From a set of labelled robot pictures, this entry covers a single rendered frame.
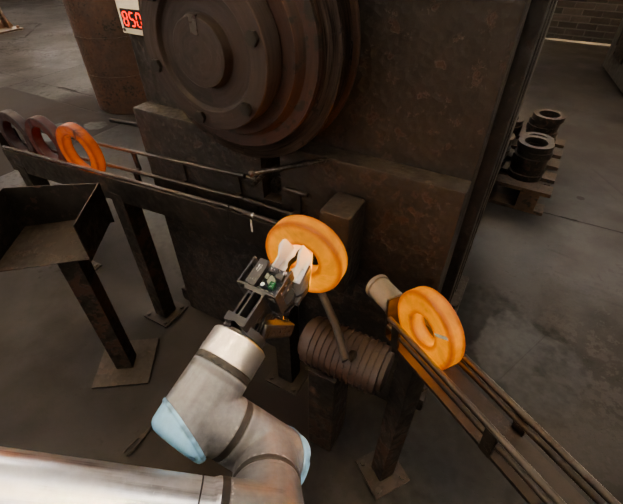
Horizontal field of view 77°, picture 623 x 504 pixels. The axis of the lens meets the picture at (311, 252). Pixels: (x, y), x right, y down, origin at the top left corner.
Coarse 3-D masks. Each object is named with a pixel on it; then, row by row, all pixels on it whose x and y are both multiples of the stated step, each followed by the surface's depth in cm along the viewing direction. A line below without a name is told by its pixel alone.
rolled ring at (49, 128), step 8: (32, 120) 132; (40, 120) 131; (48, 120) 132; (32, 128) 136; (40, 128) 133; (48, 128) 131; (56, 128) 133; (32, 136) 139; (40, 136) 141; (48, 136) 133; (32, 144) 142; (40, 144) 142; (56, 144) 134; (40, 152) 142; (48, 152) 143; (48, 160) 143; (64, 160) 137
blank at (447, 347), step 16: (416, 288) 74; (432, 288) 73; (400, 304) 79; (416, 304) 73; (432, 304) 69; (448, 304) 69; (400, 320) 81; (416, 320) 78; (432, 320) 70; (448, 320) 68; (416, 336) 77; (432, 336) 77; (448, 336) 67; (464, 336) 68; (432, 352) 73; (448, 352) 68; (464, 352) 70
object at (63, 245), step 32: (0, 192) 109; (32, 192) 112; (64, 192) 113; (96, 192) 110; (0, 224) 108; (32, 224) 119; (64, 224) 118; (96, 224) 109; (0, 256) 107; (32, 256) 107; (64, 256) 106; (96, 288) 123; (96, 320) 130; (128, 352) 145; (96, 384) 143; (128, 384) 143
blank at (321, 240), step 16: (288, 224) 68; (304, 224) 67; (320, 224) 67; (272, 240) 72; (288, 240) 70; (304, 240) 68; (320, 240) 66; (336, 240) 67; (272, 256) 75; (320, 256) 69; (336, 256) 67; (320, 272) 71; (336, 272) 69; (320, 288) 74
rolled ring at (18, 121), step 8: (0, 112) 140; (8, 112) 140; (16, 112) 141; (0, 120) 143; (8, 120) 140; (16, 120) 139; (24, 120) 141; (0, 128) 147; (8, 128) 148; (24, 128) 140; (8, 136) 149; (16, 136) 151; (24, 136) 141; (16, 144) 150; (32, 152) 146
